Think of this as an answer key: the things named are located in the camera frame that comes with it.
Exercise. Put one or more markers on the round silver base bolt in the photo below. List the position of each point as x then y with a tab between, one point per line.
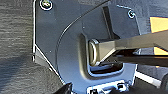
131	14
45	4

